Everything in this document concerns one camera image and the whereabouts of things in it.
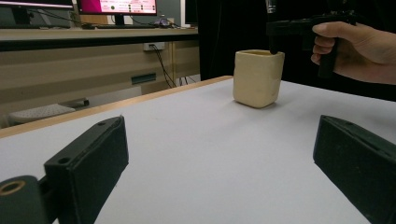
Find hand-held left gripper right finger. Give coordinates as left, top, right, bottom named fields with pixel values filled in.
left=312, top=115, right=396, bottom=224

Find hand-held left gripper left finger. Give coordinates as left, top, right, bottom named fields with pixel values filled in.
left=43, top=115, right=130, bottom=224

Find black makeup brush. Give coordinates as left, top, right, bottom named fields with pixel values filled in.
left=265, top=0, right=281, bottom=56

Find beige square cup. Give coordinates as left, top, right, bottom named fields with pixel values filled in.
left=233, top=49, right=286, bottom=109

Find black curtain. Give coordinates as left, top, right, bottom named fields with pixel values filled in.
left=195, top=0, right=396, bottom=103

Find white perforated object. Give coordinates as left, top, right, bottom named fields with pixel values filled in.
left=7, top=103, right=77, bottom=126

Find white-edged monitor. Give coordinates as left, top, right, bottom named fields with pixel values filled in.
left=179, top=0, right=199, bottom=28

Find wooden desk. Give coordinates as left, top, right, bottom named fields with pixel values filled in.
left=0, top=26, right=201, bottom=129

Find black keyboard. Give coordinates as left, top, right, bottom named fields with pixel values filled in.
left=94, top=23, right=161, bottom=30

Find monitor with pink screen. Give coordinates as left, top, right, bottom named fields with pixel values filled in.
left=76, top=0, right=158, bottom=26

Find dark monitor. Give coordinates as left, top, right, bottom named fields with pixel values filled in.
left=0, top=0, right=75, bottom=26

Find black hanging cables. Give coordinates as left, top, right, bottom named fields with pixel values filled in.
left=149, top=44, right=197, bottom=90

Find white wall socket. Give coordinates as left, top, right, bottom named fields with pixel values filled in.
left=142, top=41, right=166, bottom=52

